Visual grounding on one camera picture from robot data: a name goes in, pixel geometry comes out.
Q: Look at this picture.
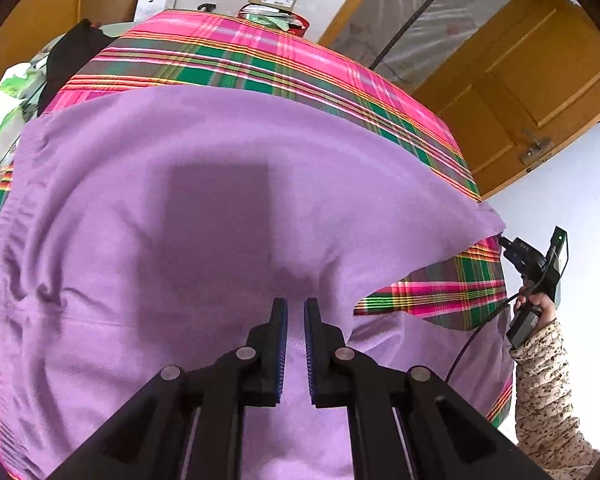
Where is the wooden wardrobe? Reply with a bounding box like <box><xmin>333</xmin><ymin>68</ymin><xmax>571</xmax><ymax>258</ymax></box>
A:
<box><xmin>0</xmin><ymin>0</ymin><xmax>157</xmax><ymax>98</ymax></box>

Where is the black cloth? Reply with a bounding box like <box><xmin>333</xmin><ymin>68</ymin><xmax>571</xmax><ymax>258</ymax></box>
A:
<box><xmin>36</xmin><ymin>18</ymin><xmax>120</xmax><ymax>117</ymax></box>

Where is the red basket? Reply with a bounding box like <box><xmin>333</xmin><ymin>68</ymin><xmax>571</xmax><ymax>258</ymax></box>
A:
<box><xmin>236</xmin><ymin>2</ymin><xmax>311</xmax><ymax>37</ymax></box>

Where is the translucent door curtain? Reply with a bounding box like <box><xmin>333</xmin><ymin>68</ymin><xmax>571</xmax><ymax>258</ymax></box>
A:
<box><xmin>330</xmin><ymin>0</ymin><xmax>531</xmax><ymax>93</ymax></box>

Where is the person's right forearm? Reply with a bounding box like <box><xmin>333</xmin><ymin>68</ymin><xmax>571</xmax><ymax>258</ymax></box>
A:
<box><xmin>509</xmin><ymin>316</ymin><xmax>600</xmax><ymax>471</ymax></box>

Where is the white green tissue pack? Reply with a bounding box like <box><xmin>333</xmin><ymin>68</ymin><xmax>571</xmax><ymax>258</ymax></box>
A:
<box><xmin>0</xmin><ymin>61</ymin><xmax>48</xmax><ymax>103</ymax></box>

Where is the purple fleece garment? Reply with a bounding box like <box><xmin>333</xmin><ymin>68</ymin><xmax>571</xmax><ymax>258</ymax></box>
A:
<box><xmin>0</xmin><ymin>84</ymin><xmax>513</xmax><ymax>480</ymax></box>

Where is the pink green plaid blanket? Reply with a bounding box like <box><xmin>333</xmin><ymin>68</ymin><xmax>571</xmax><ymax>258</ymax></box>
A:
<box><xmin>0</xmin><ymin>9</ymin><xmax>513</xmax><ymax>480</ymax></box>

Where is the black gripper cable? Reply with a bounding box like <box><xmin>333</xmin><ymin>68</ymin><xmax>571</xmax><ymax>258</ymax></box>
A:
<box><xmin>444</xmin><ymin>280</ymin><xmax>536</xmax><ymax>383</ymax></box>

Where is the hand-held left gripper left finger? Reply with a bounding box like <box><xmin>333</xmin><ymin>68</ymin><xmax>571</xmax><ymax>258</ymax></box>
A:
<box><xmin>45</xmin><ymin>298</ymin><xmax>288</xmax><ymax>480</ymax></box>

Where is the wooden door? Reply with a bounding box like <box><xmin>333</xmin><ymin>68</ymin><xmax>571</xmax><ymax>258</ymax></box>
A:
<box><xmin>410</xmin><ymin>0</ymin><xmax>600</xmax><ymax>202</ymax></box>

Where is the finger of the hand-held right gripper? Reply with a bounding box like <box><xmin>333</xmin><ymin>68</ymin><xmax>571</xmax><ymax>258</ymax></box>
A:
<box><xmin>499</xmin><ymin>236</ymin><xmax>548</xmax><ymax>281</ymax></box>

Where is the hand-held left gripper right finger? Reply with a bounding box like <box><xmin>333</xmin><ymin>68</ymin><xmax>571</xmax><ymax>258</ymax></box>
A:
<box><xmin>304</xmin><ymin>298</ymin><xmax>551</xmax><ymax>480</ymax></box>

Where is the person's right hand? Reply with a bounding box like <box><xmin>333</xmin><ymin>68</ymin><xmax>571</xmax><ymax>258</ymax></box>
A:
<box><xmin>515</xmin><ymin>292</ymin><xmax>558</xmax><ymax>331</ymax></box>

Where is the metal door latch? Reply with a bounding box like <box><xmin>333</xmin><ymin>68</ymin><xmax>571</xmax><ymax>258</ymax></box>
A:
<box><xmin>520</xmin><ymin>129</ymin><xmax>556</xmax><ymax>167</ymax></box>

